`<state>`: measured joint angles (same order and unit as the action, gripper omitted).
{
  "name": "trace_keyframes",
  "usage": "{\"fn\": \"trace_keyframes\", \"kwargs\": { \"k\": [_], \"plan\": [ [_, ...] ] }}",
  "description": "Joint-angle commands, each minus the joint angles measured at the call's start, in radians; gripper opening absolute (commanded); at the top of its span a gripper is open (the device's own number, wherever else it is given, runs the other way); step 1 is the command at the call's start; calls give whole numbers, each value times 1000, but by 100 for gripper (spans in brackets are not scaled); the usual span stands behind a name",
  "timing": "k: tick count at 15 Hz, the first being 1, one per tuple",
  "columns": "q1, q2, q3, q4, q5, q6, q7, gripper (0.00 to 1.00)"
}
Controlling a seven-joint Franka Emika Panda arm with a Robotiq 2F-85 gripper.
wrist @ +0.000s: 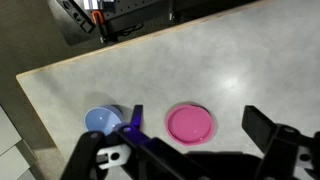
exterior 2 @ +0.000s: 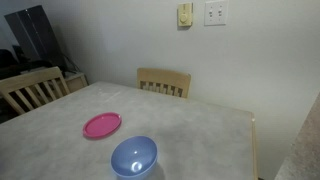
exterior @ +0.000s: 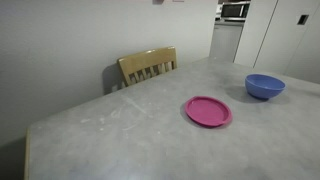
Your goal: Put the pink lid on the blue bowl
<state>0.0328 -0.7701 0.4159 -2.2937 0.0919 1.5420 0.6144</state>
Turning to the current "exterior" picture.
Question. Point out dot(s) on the blue plastic bowl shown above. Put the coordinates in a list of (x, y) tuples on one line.
[(265, 87)]

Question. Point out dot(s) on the light wooden slat-back chair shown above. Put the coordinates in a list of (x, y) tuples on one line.
[(146, 58)]

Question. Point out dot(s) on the white base cabinet with counter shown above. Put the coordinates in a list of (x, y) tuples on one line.
[(225, 40)]

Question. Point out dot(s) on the stainless steel microwave oven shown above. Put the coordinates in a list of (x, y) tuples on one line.
[(235, 10)]

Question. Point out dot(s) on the tall white cabinet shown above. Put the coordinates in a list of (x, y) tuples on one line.
[(273, 40)]

